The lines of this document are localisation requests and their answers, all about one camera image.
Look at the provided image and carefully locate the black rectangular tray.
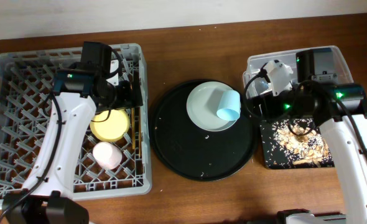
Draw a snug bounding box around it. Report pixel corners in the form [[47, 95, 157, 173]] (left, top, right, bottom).
[[258, 111, 335, 170]]

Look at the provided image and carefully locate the white paper napkin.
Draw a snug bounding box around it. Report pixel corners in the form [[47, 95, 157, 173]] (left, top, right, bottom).
[[255, 80, 272, 95]]

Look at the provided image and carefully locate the yellow plastic bowl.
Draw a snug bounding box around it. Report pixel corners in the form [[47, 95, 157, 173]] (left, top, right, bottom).
[[90, 110, 130, 142]]

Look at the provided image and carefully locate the pink plastic cup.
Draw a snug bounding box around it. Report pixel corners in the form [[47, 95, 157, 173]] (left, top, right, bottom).
[[93, 142, 123, 170]]

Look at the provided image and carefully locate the grey plastic dishwasher rack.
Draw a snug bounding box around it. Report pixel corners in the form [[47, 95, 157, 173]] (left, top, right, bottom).
[[0, 47, 152, 208]]

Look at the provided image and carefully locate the grey round plate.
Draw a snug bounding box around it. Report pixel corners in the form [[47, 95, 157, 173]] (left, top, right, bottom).
[[186, 82, 238, 132]]

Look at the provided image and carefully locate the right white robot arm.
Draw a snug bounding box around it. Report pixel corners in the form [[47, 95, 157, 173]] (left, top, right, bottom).
[[243, 46, 367, 223]]

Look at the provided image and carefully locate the round black serving tray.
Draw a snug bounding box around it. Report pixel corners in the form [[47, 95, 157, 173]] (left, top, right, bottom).
[[149, 79, 259, 182]]

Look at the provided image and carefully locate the blue plastic cup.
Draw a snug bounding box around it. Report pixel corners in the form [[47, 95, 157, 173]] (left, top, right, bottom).
[[216, 90, 241, 121]]

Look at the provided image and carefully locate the clear plastic waste bin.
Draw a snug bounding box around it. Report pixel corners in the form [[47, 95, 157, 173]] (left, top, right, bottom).
[[242, 46, 363, 118]]

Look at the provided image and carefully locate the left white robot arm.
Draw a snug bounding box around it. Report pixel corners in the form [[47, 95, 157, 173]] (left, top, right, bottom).
[[0, 42, 144, 223]]

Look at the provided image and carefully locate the food scraps and rice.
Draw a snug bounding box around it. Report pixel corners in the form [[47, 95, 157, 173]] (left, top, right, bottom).
[[266, 119, 332, 167]]

